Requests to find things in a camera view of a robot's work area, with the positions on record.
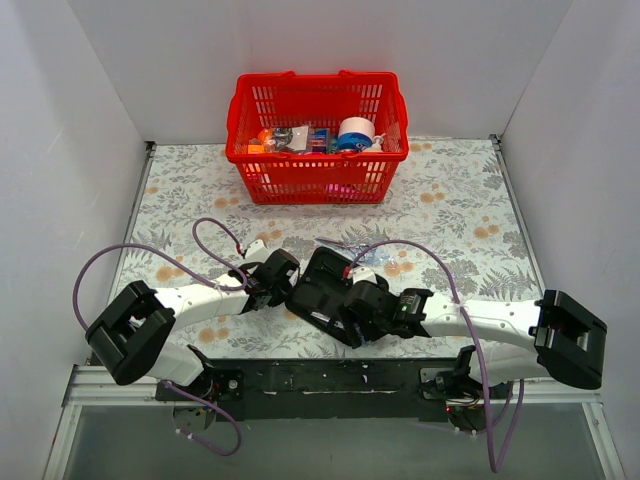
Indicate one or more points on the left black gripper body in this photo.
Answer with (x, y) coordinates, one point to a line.
(279, 265)

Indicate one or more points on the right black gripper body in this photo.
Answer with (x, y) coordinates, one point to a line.
(320, 293)

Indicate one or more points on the black zippered tool case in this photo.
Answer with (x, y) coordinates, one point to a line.
(319, 295)

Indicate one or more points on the silver hair scissors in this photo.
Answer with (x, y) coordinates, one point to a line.
(373, 257)

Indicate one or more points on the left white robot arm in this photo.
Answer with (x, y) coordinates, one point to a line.
(130, 337)

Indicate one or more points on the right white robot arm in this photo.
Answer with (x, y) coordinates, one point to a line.
(554, 336)

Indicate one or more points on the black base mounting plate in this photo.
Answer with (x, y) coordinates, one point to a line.
(326, 388)

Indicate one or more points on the floral patterned table mat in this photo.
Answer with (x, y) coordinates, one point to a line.
(447, 219)

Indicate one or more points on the orange small box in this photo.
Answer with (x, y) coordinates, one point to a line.
(256, 148)

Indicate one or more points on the colourful packaged item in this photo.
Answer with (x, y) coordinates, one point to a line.
(319, 141)

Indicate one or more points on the red plastic shopping basket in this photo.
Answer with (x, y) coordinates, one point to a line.
(265, 101)

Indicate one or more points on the white tape roll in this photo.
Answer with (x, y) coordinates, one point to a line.
(355, 134)

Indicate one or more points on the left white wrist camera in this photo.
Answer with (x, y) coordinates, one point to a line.
(256, 251)

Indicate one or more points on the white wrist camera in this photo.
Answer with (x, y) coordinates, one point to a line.
(256, 251)
(359, 274)

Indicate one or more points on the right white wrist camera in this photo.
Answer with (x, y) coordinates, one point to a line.
(359, 274)

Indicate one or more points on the aluminium frame rail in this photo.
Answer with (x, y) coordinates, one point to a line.
(93, 386)

